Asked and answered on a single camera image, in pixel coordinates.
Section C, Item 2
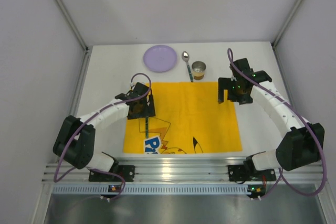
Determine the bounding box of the fork with green handle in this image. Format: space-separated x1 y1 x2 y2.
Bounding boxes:
145 116 149 139

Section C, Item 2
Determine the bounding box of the yellow Pikachu cloth placemat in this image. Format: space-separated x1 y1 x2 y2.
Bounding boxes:
123 82 243 154

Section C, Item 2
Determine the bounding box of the purple plastic plate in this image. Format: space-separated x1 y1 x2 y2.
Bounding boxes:
143 45 177 72

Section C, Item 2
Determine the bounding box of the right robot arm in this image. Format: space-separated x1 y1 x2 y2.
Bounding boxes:
218 58 324 173

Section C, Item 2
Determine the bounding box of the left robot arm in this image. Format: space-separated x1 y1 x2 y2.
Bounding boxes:
52 82 155 172

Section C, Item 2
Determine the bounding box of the small metal cup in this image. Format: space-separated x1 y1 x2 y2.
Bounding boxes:
192 61 206 80

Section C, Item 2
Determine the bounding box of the spoon with green handle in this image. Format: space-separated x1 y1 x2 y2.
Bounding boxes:
182 51 194 82

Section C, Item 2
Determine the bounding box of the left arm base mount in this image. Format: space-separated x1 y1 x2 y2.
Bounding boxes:
89 165 135 182

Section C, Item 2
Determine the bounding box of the aluminium front rail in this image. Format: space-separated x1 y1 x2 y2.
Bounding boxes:
41 155 322 184

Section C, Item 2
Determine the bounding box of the left aluminium frame post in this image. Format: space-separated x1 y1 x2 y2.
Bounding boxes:
39 0 90 51

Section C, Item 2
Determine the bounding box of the aluminium frame post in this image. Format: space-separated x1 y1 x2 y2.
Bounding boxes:
271 0 305 50
39 0 90 51

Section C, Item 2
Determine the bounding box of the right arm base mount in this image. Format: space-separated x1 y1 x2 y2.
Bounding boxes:
227 161 276 184

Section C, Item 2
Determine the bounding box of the grey slotted cable duct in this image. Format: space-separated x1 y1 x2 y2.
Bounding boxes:
52 184 266 195

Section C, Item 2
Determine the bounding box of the right aluminium frame post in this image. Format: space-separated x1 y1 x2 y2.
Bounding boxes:
271 0 305 50

